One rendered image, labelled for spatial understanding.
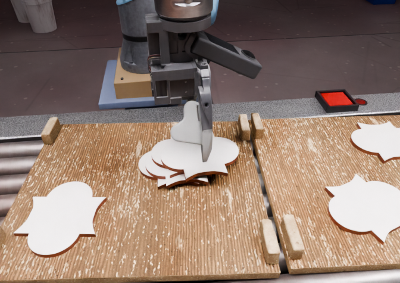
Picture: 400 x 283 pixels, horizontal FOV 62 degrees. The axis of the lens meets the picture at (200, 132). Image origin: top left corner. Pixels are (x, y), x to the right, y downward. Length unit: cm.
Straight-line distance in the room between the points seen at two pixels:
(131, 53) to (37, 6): 310
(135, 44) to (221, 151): 46
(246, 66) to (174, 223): 26
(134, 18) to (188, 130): 50
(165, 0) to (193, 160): 27
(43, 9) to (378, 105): 357
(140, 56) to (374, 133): 60
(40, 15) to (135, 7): 319
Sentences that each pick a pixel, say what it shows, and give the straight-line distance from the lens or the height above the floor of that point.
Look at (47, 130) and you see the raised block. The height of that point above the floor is 96.
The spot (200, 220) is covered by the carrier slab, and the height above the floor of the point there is 94.
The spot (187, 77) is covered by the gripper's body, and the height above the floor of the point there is 114.
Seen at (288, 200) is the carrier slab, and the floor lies 94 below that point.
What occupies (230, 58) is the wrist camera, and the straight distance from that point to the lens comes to 48.
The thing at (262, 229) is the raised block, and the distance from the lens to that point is 50.
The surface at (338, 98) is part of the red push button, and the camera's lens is 88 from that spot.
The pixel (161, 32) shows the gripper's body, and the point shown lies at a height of 120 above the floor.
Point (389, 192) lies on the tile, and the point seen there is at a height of 94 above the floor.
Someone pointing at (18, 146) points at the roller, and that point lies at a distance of 78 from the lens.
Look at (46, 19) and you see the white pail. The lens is 408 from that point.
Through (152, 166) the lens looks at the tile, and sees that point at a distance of 60.
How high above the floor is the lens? 136
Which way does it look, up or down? 38 degrees down
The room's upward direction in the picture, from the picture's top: straight up
